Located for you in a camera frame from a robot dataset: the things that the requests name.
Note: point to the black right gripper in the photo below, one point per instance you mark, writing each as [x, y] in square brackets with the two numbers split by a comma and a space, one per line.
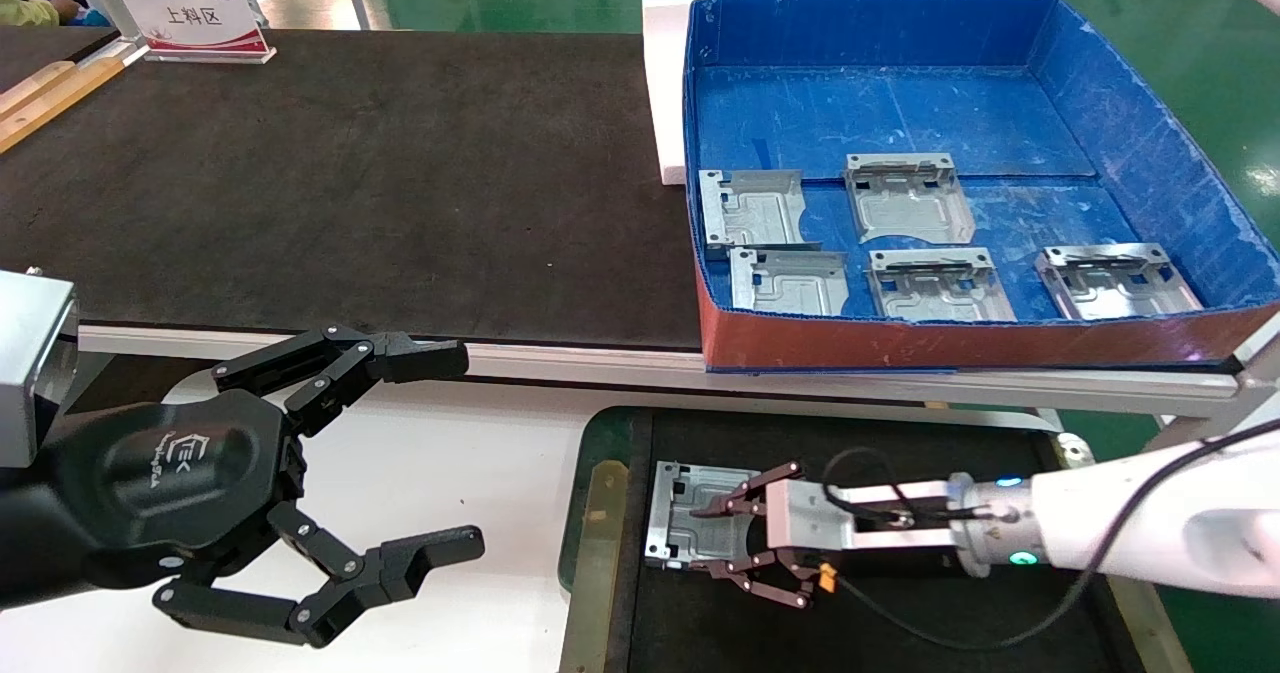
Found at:
[900, 559]

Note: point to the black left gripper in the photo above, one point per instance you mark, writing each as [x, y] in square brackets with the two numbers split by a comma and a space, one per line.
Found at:
[170, 483]

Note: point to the stamped metal bracket part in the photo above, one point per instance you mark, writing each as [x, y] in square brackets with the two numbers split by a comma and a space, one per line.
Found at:
[1115, 288]
[790, 283]
[760, 208]
[935, 293]
[680, 523]
[905, 203]

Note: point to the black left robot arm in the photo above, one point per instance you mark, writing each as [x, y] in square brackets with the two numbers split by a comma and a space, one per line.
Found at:
[25, 553]

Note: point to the yellow sleeved forearm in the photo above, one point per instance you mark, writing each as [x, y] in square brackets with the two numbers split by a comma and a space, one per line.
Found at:
[25, 11]

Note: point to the black container tray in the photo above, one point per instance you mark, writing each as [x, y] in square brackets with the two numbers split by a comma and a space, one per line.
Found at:
[900, 433]

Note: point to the bystander hand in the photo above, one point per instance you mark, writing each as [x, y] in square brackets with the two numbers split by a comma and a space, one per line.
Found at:
[66, 6]

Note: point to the white foam block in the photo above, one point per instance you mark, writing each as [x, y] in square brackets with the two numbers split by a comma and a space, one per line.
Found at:
[665, 83]

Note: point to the blue corrugated plastic box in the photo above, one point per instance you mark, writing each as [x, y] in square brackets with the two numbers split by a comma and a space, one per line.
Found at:
[900, 103]

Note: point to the white red acrylic sign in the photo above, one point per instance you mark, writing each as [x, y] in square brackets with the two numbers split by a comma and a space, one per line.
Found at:
[190, 18]

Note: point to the orange wooden strip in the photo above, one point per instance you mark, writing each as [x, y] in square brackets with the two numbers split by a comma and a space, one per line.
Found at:
[70, 93]

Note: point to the light wooden strip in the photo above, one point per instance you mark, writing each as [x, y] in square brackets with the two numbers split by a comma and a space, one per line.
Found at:
[35, 85]

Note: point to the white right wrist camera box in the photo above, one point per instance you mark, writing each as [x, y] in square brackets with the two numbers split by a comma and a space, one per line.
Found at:
[810, 518]

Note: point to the aluminium conveyor frame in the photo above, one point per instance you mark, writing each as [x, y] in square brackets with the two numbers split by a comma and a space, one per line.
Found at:
[600, 363]

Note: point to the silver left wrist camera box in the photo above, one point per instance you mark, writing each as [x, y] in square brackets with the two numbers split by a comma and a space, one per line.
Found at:
[30, 363]

